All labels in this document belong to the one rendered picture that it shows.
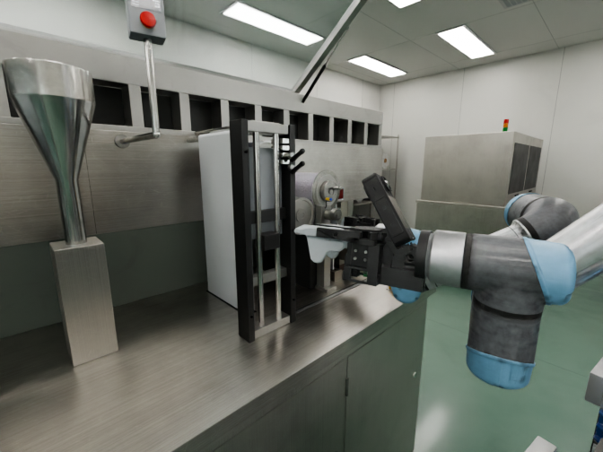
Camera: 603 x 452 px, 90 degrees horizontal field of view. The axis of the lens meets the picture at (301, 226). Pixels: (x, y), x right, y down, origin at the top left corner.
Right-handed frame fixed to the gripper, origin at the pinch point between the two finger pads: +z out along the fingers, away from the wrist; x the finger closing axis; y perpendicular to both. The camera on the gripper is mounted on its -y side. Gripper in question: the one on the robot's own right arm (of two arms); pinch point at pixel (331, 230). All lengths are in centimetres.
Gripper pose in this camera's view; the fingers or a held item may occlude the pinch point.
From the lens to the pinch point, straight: 117.3
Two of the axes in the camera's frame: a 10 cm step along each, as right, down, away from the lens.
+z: -6.9, -1.5, 7.1
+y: 0.0, -9.8, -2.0
